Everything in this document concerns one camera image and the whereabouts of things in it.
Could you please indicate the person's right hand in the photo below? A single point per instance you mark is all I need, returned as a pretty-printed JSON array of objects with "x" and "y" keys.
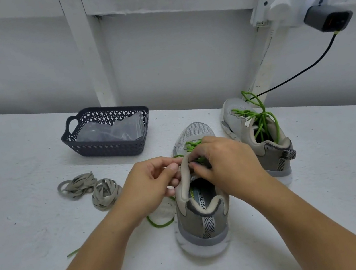
[{"x": 230, "y": 165}]

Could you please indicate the person's left hand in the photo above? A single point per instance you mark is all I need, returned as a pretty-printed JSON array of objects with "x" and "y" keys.
[{"x": 147, "y": 188}]

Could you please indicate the green shoelace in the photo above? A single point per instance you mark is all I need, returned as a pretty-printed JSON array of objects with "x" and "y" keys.
[
  {"x": 259, "y": 117},
  {"x": 193, "y": 145}
]

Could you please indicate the gray sneaker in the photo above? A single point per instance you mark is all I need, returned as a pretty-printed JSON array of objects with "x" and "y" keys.
[
  {"x": 279, "y": 154},
  {"x": 203, "y": 230}
]

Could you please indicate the clear plastic bag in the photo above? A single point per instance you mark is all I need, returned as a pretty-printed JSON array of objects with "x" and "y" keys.
[{"x": 116, "y": 129}]

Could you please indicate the person's right forearm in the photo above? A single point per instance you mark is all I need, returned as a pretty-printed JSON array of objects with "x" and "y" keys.
[{"x": 329, "y": 237}]

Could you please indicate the dark plastic lattice basket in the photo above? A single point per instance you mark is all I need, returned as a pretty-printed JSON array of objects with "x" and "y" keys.
[{"x": 106, "y": 148}]

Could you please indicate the white plug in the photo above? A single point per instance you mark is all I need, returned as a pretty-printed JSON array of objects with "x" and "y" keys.
[{"x": 282, "y": 7}]

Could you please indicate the gray charger adapter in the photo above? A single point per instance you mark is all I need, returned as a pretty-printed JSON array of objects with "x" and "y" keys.
[{"x": 328, "y": 17}]

